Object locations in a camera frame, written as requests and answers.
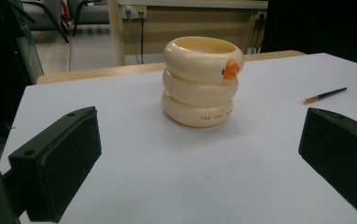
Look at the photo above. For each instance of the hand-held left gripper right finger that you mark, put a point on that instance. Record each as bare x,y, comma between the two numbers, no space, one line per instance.
341,155

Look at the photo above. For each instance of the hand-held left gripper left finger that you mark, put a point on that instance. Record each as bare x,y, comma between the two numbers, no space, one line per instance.
58,161

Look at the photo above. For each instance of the dark pen with gold end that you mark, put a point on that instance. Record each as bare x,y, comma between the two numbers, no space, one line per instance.
324,95

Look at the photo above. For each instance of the cream ringed pen holder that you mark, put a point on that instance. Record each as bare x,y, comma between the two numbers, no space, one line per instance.
201,81

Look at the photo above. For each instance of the white paper sheet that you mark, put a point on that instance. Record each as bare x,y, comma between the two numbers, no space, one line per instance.
198,161

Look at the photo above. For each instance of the grey chair with black legs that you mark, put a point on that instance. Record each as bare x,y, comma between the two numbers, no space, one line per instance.
47,14
88,11

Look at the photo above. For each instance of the wooden desk with panel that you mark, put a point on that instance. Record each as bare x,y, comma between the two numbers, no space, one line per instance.
179,28

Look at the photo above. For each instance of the white wall power socket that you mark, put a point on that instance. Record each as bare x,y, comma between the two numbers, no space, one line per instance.
134,11

